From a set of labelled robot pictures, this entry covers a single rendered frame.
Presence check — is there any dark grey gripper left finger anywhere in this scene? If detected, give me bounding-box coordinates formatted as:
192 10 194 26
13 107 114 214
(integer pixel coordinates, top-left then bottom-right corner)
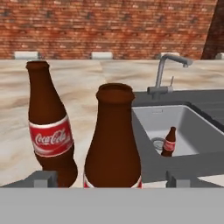
1 170 59 188

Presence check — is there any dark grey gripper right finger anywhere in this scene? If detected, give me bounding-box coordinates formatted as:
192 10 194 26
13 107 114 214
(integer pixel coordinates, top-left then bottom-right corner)
165 170 223 188

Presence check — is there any small brown cola bottle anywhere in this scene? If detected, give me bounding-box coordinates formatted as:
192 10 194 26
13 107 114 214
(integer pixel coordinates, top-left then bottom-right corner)
160 126 178 158

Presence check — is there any grey kitchen sink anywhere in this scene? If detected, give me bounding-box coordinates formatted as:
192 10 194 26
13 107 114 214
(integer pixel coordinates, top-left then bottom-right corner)
130 88 224 185

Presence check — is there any large brown cola bottle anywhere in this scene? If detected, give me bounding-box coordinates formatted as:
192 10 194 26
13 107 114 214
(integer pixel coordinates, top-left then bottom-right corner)
25 59 79 188
82 82 144 189

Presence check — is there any grey metal tap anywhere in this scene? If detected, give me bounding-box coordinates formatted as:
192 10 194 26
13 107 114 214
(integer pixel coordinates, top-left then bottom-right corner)
146 52 194 102

